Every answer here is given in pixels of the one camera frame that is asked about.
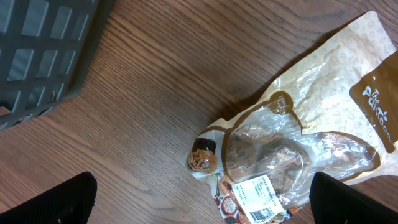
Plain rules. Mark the beige brown snack pouch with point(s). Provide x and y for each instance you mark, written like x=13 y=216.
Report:
x=335 y=111

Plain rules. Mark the grey plastic mesh basket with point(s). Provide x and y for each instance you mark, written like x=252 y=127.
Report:
x=46 y=50

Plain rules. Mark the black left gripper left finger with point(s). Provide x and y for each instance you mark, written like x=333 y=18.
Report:
x=69 y=202

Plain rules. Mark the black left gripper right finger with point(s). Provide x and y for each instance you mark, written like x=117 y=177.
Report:
x=335 y=202

